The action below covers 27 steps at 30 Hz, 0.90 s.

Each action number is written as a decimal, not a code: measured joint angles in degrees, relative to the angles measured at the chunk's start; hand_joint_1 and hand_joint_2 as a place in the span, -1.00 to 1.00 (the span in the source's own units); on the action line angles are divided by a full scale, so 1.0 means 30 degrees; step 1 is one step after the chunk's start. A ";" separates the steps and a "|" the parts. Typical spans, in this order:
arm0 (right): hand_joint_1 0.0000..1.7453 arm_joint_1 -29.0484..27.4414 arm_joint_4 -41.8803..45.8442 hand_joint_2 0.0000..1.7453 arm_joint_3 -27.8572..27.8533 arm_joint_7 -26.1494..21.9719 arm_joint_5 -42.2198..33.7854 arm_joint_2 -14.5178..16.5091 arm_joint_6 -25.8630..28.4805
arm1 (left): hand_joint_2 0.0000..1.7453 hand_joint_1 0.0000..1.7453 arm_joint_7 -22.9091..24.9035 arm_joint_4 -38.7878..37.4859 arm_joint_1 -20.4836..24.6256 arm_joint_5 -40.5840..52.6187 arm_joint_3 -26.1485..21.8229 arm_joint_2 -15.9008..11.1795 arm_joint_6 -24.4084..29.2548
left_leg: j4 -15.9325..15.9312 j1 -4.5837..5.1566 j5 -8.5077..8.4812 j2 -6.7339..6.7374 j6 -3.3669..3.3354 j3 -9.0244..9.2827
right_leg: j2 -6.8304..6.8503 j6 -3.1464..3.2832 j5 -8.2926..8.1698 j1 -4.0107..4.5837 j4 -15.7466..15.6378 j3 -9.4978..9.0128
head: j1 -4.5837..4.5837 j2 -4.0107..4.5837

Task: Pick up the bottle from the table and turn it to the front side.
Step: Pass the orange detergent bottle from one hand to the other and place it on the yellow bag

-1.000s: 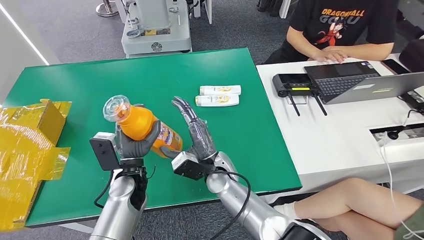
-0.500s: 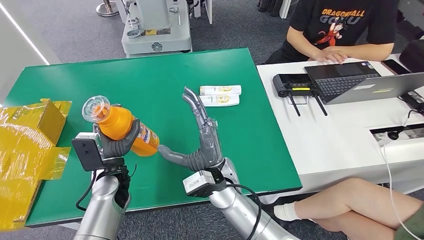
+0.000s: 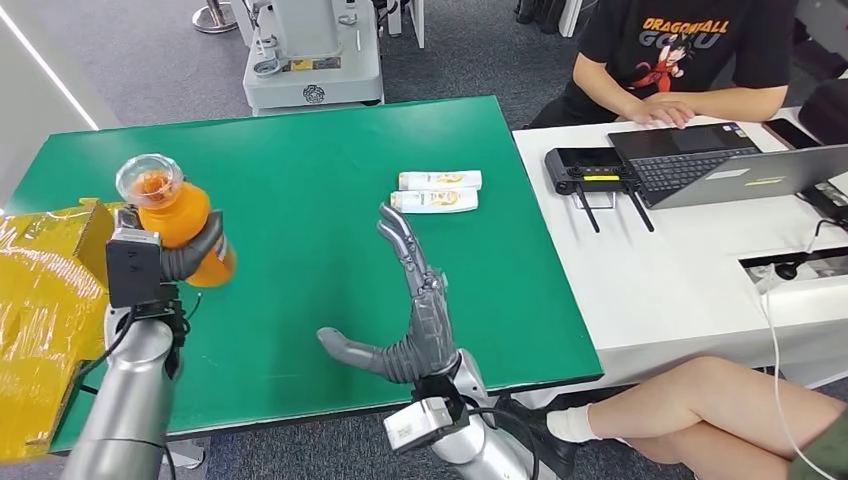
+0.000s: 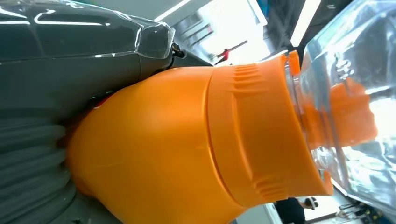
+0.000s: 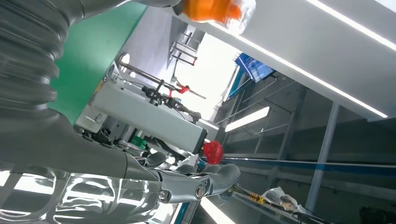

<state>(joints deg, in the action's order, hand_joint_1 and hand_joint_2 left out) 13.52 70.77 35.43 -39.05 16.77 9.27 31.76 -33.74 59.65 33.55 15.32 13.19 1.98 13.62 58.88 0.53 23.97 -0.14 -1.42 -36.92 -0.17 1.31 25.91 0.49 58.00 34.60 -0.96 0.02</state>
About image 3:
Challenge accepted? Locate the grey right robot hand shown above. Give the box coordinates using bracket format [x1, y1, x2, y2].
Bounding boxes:
[315, 201, 460, 386]

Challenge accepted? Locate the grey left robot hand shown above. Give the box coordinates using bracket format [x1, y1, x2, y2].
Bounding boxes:
[160, 210, 227, 284]

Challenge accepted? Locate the orange bottle with clear cap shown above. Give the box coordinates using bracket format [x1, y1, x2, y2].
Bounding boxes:
[115, 153, 238, 289]

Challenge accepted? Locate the white shampoo bottle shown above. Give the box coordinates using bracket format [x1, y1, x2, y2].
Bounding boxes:
[398, 170, 484, 192]
[390, 188, 480, 215]

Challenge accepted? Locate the yellow taped cardboard box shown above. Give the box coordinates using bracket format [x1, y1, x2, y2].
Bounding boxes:
[0, 198, 127, 462]

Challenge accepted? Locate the black controller with antennas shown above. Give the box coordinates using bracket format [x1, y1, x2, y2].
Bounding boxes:
[544, 146, 656, 234]

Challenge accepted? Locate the metal stanchion base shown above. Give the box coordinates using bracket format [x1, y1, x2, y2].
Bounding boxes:
[191, 0, 238, 36]

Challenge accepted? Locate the person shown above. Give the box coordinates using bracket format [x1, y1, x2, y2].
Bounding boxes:
[526, 0, 800, 130]
[506, 355, 848, 480]

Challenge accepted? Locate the black open laptop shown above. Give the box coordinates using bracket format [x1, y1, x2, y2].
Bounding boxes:
[607, 122, 761, 209]

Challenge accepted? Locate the white furniture panel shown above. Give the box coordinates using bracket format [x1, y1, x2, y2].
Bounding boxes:
[386, 0, 425, 51]

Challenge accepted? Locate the person's hand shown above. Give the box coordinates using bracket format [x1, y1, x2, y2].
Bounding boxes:
[625, 97, 697, 130]

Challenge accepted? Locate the silver laptop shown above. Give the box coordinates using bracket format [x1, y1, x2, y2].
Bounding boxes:
[653, 143, 848, 211]

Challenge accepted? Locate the black smartphone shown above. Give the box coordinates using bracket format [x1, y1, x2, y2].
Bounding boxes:
[761, 118, 820, 150]

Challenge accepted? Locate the black power adapter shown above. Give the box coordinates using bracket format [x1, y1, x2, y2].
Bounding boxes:
[796, 182, 848, 230]

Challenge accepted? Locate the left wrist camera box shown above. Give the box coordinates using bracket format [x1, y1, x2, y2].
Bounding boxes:
[105, 225, 164, 310]

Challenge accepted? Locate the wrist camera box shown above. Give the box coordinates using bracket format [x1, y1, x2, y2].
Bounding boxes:
[105, 225, 164, 310]
[382, 396, 472, 456]

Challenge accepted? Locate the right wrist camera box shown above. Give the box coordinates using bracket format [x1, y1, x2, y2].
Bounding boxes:
[382, 396, 472, 456]

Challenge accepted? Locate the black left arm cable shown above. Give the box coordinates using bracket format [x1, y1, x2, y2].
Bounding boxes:
[76, 307, 137, 382]

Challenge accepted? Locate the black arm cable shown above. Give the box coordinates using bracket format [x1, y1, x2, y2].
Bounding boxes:
[466, 407, 541, 480]
[76, 307, 137, 382]

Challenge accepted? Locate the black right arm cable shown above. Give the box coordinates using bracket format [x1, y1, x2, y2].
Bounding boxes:
[466, 407, 541, 480]

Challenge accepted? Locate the white cable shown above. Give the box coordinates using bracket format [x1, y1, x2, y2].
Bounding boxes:
[753, 264, 848, 480]

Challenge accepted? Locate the desk cable socket tray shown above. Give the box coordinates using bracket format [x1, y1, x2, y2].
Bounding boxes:
[737, 245, 848, 288]

